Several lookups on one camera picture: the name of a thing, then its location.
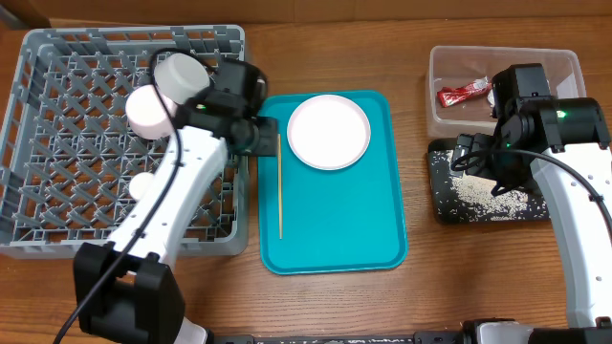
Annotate white rice grains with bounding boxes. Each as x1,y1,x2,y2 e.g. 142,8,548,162
429,150,549,222

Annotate white round plate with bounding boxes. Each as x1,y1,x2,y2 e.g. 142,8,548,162
286,95,371,171

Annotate red snack wrapper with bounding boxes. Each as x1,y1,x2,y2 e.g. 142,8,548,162
436,76,492,108

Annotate grey bowl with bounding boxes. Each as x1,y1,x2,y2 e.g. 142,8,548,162
154,53,210,104

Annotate pink shallow bowl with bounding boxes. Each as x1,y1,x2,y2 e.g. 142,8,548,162
125,84,173,140

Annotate white paper cup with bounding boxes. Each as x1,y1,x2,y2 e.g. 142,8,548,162
128,172,154,201

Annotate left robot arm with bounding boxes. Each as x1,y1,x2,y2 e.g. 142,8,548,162
70,53,278,343

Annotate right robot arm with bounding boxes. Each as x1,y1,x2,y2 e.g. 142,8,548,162
450,63,611,343

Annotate black food waste tray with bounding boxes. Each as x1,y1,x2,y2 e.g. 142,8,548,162
426,138,551,226

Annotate grey dishwasher rack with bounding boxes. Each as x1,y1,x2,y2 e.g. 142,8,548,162
1,25,247,259

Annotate teal plastic tray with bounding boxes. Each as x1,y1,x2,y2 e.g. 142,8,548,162
257,90,408,275

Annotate clear plastic bin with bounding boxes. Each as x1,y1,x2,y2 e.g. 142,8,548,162
425,46,586,139

